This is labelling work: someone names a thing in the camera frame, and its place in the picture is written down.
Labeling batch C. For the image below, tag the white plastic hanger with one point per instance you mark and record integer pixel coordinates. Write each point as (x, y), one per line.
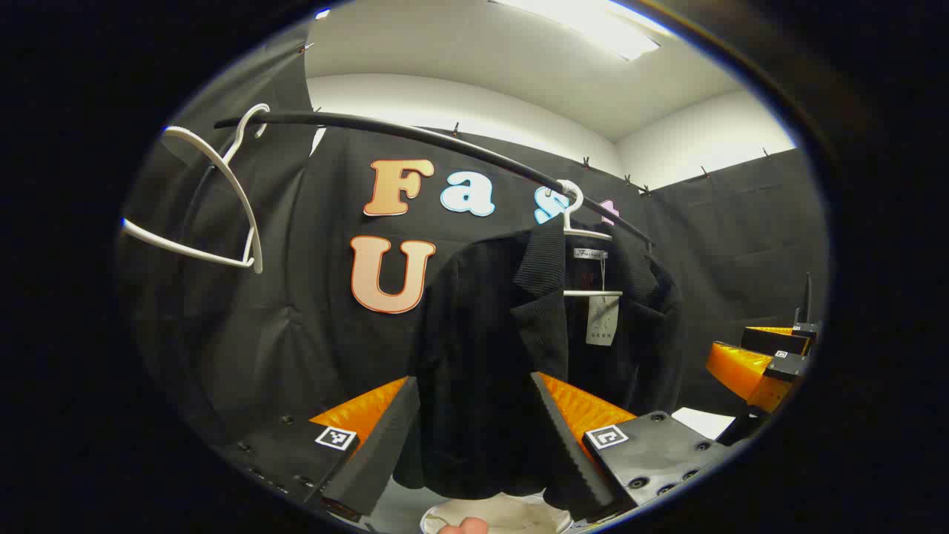
(593, 293)
(256, 252)

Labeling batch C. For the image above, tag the white mesh laundry hamper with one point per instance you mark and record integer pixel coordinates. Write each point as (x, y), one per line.
(519, 515)

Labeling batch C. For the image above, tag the black backdrop cloth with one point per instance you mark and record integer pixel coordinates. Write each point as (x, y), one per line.
(296, 297)

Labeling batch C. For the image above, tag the black clothes rack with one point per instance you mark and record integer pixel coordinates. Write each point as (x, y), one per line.
(445, 141)

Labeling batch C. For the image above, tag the ceiling light panel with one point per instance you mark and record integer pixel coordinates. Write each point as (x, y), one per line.
(593, 26)

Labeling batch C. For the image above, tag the white paper hang tag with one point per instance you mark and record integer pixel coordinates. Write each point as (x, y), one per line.
(602, 322)

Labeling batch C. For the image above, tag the black knit jacket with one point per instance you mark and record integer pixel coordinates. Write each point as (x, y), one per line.
(474, 334)

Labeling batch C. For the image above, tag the white paper sheet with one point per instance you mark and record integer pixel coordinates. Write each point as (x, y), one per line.
(704, 423)

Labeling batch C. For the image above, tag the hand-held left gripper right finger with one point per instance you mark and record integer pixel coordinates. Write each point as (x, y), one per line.
(571, 467)

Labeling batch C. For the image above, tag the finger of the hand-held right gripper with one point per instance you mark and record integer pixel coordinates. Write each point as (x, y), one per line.
(741, 371)
(775, 343)

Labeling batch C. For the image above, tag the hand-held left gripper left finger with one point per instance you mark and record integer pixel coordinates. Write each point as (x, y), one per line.
(378, 460)

